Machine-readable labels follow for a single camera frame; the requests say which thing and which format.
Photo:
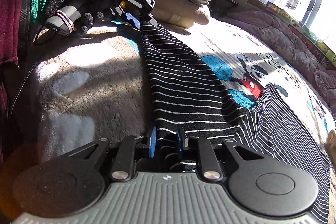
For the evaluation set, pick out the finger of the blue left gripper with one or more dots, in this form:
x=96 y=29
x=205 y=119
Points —
x=130 y=19

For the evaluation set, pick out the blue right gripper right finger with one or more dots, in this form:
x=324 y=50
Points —
x=182 y=141

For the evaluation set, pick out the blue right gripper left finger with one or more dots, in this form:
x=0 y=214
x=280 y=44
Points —
x=151 y=141

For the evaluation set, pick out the navy white striped shirt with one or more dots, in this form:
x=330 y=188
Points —
x=210 y=113

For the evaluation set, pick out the maroon sleeved forearm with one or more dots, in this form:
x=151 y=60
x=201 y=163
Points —
x=16 y=18

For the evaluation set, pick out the black gloved left hand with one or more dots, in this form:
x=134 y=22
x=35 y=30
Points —
x=92 y=11

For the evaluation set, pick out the Mickey Mouse fleece blanket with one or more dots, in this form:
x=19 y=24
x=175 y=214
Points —
x=102 y=85

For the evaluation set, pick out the purple crumpled comforter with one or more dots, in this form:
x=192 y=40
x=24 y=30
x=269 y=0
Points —
x=279 y=37

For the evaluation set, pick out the colourful alphabet foam mat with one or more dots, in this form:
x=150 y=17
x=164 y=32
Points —
x=317 y=46

